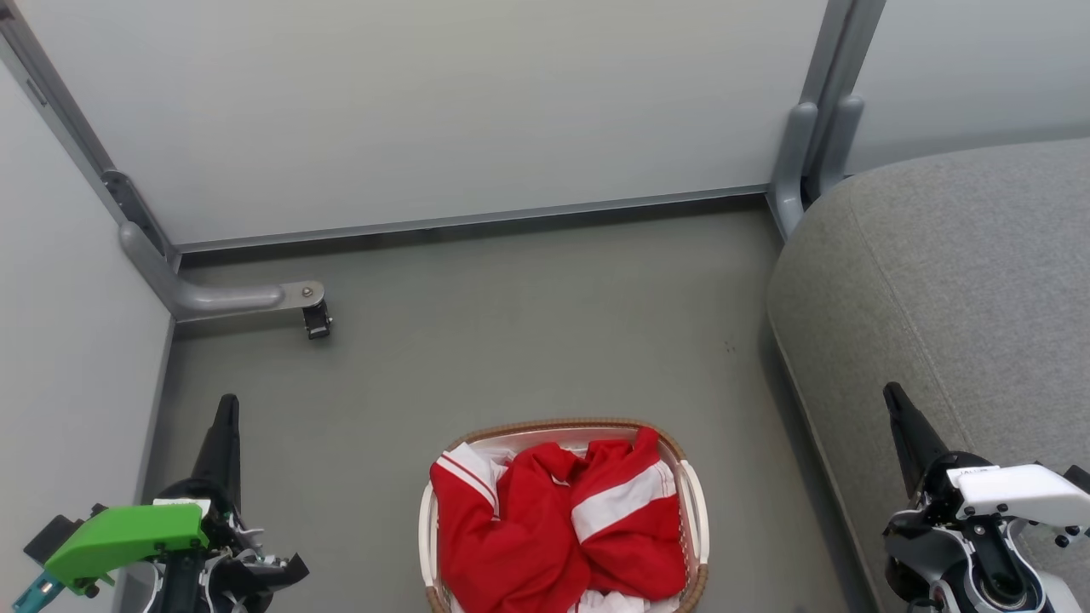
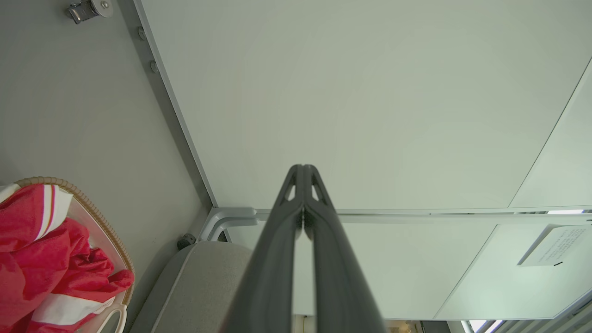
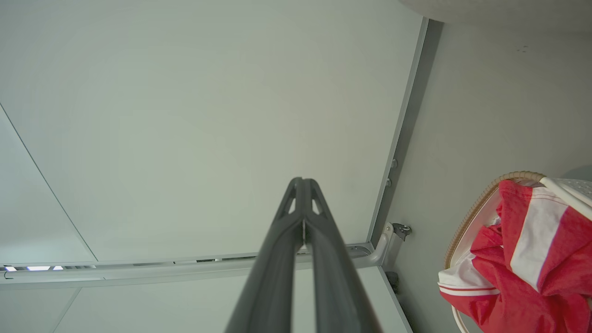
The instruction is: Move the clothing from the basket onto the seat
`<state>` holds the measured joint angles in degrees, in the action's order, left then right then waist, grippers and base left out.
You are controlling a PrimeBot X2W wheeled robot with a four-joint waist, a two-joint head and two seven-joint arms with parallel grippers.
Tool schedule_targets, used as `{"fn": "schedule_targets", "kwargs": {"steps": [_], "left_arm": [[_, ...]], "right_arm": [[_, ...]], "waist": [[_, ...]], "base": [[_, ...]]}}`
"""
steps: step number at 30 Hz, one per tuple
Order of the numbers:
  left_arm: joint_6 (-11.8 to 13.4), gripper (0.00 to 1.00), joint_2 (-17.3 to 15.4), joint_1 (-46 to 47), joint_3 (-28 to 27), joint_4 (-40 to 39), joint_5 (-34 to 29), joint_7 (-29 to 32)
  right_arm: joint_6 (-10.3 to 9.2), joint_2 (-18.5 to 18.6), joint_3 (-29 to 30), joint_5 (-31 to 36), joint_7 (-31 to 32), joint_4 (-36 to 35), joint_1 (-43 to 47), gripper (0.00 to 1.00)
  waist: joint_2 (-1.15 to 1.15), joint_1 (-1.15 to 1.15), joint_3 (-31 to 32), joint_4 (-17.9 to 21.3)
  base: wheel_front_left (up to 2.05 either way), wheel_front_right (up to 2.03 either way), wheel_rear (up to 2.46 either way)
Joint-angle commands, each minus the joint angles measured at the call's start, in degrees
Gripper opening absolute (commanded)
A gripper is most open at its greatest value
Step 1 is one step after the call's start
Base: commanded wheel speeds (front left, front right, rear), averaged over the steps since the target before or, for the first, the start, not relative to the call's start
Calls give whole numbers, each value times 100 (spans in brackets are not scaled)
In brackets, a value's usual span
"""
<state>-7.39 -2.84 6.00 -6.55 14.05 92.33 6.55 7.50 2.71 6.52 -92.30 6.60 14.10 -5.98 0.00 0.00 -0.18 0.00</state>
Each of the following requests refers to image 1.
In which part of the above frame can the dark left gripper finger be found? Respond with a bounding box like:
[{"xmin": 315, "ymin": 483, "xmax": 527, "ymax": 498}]
[{"xmin": 190, "ymin": 393, "xmax": 244, "ymax": 512}]

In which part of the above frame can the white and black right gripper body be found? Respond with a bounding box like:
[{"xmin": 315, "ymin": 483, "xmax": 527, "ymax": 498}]
[{"xmin": 915, "ymin": 450, "xmax": 1090, "ymax": 525}]

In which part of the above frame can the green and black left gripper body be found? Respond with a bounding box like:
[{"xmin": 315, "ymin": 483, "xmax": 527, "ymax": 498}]
[{"xmin": 43, "ymin": 478, "xmax": 258, "ymax": 596}]

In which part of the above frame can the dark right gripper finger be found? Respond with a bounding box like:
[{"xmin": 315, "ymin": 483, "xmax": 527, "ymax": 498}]
[{"xmin": 883, "ymin": 382, "xmax": 953, "ymax": 501}]

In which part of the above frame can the red garment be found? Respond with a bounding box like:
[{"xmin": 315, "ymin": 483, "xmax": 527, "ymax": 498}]
[{"xmin": 428, "ymin": 427, "xmax": 689, "ymax": 613}]

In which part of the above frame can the grey fabric sofa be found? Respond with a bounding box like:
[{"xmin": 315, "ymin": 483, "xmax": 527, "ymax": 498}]
[{"xmin": 766, "ymin": 138, "xmax": 1090, "ymax": 613}]

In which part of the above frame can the grey partition foot bar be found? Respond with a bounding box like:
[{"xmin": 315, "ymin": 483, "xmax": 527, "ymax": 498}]
[{"xmin": 119, "ymin": 221, "xmax": 327, "ymax": 323}]

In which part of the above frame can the white basket with woven rim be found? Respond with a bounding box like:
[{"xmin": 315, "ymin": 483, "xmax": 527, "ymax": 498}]
[{"xmin": 417, "ymin": 417, "xmax": 710, "ymax": 613}]

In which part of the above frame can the teal cable connector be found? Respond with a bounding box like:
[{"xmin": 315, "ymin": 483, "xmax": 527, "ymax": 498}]
[{"xmin": 13, "ymin": 572, "xmax": 60, "ymax": 613}]

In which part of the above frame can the grey partition bottom rail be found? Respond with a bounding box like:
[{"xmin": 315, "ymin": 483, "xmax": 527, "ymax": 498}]
[{"xmin": 175, "ymin": 186, "xmax": 772, "ymax": 254}]

